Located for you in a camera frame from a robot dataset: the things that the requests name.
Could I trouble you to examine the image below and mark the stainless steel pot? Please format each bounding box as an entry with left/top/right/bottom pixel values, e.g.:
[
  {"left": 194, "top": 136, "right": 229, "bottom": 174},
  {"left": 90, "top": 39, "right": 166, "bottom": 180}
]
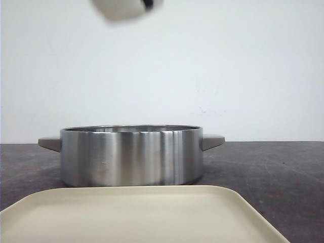
[{"left": 38, "top": 125, "right": 225, "bottom": 187}]

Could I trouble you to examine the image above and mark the panda bun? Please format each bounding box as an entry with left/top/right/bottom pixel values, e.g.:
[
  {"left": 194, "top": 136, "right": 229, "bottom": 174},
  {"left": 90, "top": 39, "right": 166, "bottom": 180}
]
[{"left": 90, "top": 0, "right": 165, "bottom": 24}]

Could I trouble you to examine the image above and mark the cream plastic tray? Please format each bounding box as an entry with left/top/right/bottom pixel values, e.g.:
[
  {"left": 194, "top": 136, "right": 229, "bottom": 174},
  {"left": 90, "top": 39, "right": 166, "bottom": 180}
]
[{"left": 1, "top": 185, "right": 287, "bottom": 242}]

